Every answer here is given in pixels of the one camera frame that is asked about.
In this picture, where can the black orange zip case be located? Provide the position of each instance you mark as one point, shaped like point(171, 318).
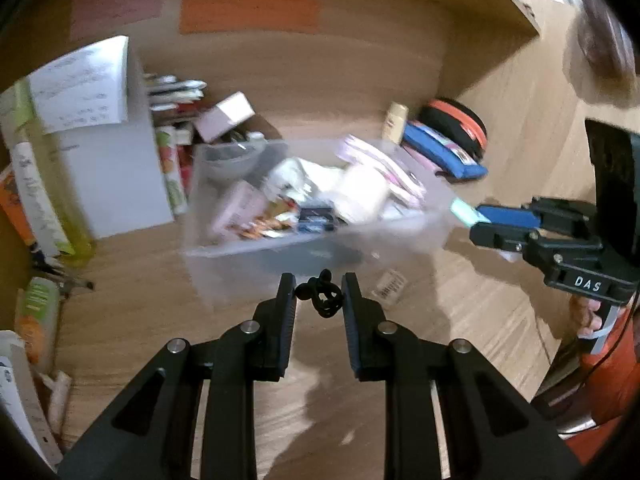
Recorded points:
point(460, 120)

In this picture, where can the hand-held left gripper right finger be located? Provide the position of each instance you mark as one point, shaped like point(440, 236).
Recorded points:
point(352, 325)

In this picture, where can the clear plastic bowl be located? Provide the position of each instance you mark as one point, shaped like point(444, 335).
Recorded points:
point(227, 160)

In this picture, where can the white paper note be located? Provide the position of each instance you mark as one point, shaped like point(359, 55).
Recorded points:
point(80, 85)

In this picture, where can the blue patchwork pouch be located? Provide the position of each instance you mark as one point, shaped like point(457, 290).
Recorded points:
point(445, 152)

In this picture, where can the open small cardboard box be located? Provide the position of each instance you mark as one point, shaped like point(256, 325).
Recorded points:
point(225, 112)

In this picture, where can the pink sticky note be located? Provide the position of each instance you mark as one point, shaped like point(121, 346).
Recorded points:
point(117, 2)

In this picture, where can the person's right hand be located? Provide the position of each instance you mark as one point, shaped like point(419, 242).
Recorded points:
point(582, 315)

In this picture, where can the wooden desktop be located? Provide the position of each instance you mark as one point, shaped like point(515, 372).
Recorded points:
point(150, 310)

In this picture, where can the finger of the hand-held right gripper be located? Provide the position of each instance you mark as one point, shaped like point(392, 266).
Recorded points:
point(500, 237)
point(505, 215)

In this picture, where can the black metal clip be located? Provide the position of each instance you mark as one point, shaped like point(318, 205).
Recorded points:
point(60, 270)

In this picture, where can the white file holder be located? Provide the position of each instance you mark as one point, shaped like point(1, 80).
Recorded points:
point(125, 170)

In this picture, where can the orange sticky note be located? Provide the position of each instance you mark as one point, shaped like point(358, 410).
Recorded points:
point(250, 14)

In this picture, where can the white carton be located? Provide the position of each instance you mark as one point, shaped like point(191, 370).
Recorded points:
point(20, 400)

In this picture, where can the pink flat pouch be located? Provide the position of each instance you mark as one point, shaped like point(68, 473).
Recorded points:
point(417, 157)

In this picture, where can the pale teal board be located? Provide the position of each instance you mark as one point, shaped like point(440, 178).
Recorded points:
point(462, 211)

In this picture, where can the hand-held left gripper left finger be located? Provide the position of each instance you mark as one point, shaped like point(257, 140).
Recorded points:
point(286, 325)

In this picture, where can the pink carton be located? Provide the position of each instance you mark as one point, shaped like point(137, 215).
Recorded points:
point(235, 210)

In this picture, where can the blue black packet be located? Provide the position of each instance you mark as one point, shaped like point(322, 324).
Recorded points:
point(316, 219)

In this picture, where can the yellow green tall bottle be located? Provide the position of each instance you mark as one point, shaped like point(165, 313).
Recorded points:
point(50, 200)

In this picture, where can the green orange tube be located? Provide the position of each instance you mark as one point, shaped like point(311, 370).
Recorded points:
point(37, 320)

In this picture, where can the beige plastic jar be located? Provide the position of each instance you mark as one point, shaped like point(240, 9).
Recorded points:
point(360, 195)

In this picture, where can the cream lotion bottle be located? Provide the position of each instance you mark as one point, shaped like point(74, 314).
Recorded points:
point(395, 122)

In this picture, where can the person's right forearm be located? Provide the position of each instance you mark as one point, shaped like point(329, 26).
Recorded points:
point(615, 375)

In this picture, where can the orange white box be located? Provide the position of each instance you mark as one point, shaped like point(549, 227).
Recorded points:
point(12, 205)

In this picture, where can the white barcode label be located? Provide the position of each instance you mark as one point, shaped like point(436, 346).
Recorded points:
point(390, 287)

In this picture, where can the clear plastic storage box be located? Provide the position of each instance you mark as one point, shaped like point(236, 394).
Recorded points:
point(240, 270)

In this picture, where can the stack of books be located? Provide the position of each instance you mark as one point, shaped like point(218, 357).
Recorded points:
point(172, 160)

